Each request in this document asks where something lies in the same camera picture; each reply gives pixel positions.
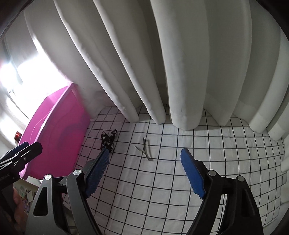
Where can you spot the pink plastic tub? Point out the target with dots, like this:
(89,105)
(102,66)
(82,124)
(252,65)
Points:
(59,125)

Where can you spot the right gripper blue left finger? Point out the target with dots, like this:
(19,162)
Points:
(94,170)

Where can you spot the white black grid cloth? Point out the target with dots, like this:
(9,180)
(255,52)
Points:
(137,196)

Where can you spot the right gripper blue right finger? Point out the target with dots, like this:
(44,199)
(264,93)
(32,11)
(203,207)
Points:
(194,176)

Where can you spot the thin dark hairpins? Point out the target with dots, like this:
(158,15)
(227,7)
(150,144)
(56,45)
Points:
(143,150)

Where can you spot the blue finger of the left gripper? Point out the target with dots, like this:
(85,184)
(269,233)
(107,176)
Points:
(14,151)

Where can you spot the person left hand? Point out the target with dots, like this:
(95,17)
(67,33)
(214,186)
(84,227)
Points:
(19,215)

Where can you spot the white curtain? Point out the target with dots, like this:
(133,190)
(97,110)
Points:
(226,57)

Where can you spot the black patterned hair bow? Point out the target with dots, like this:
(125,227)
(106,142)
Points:
(107,141)

